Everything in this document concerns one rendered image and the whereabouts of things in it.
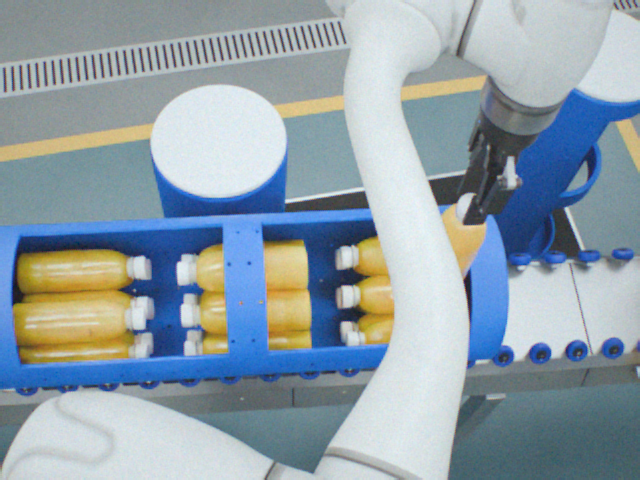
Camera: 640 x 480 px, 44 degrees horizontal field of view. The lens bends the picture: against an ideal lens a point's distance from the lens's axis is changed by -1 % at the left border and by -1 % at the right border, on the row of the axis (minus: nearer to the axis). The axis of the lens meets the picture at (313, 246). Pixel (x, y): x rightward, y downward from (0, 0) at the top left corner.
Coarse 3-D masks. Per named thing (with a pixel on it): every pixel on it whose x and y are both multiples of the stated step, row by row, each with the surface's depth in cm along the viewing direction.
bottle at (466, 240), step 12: (456, 204) 115; (444, 216) 116; (456, 216) 113; (456, 228) 114; (468, 228) 114; (480, 228) 114; (456, 240) 115; (468, 240) 115; (480, 240) 116; (456, 252) 117; (468, 252) 117; (468, 264) 122
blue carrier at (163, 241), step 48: (0, 240) 132; (48, 240) 148; (96, 240) 149; (144, 240) 151; (192, 240) 152; (240, 240) 133; (336, 240) 156; (0, 288) 127; (144, 288) 156; (192, 288) 156; (240, 288) 130; (336, 288) 159; (480, 288) 133; (0, 336) 127; (240, 336) 131; (336, 336) 155; (480, 336) 136; (0, 384) 134; (48, 384) 136
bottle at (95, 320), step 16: (16, 304) 134; (32, 304) 134; (48, 304) 134; (64, 304) 134; (80, 304) 134; (96, 304) 134; (112, 304) 135; (16, 320) 132; (32, 320) 132; (48, 320) 132; (64, 320) 133; (80, 320) 133; (96, 320) 133; (112, 320) 134; (128, 320) 135; (16, 336) 132; (32, 336) 133; (48, 336) 133; (64, 336) 133; (80, 336) 134; (96, 336) 134; (112, 336) 135
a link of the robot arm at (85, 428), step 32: (32, 416) 61; (64, 416) 60; (96, 416) 59; (128, 416) 60; (160, 416) 61; (32, 448) 58; (64, 448) 58; (96, 448) 57; (128, 448) 57; (160, 448) 58; (192, 448) 58; (224, 448) 60
